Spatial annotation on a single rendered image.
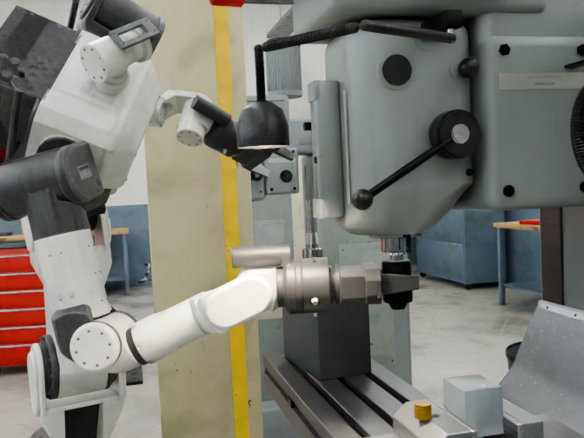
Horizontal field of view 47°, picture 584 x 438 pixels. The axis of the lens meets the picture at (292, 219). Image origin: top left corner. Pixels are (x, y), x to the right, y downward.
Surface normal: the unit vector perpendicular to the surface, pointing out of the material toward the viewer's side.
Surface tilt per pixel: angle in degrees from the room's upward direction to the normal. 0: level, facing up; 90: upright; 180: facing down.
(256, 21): 90
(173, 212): 90
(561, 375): 63
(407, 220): 125
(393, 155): 90
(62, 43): 57
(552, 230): 90
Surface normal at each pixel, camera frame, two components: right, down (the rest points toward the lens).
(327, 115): 0.24, 0.04
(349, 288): -0.02, 0.05
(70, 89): 0.40, -0.53
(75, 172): 0.96, -0.24
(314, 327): -0.94, 0.06
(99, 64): -0.58, 0.49
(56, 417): 0.52, 0.14
